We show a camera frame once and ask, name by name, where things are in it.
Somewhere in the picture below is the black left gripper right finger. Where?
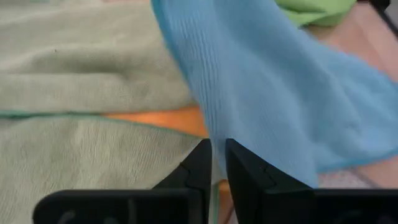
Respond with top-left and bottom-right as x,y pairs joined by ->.
225,138 -> 398,224

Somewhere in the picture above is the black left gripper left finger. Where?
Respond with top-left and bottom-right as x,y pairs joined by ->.
32,138 -> 213,224

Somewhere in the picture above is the blue microfiber towel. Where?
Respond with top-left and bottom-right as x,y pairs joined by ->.
150,0 -> 398,189

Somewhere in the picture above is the sage green microfiber towel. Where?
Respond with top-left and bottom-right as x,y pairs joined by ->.
0,0 -> 203,224

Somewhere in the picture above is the orange microfiber towel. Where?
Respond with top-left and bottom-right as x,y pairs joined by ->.
101,105 -> 234,224

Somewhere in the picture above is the lime green microfiber towel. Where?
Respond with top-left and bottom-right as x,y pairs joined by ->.
273,0 -> 358,28

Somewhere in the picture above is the black metal table frame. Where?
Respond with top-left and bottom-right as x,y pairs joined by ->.
369,0 -> 398,37

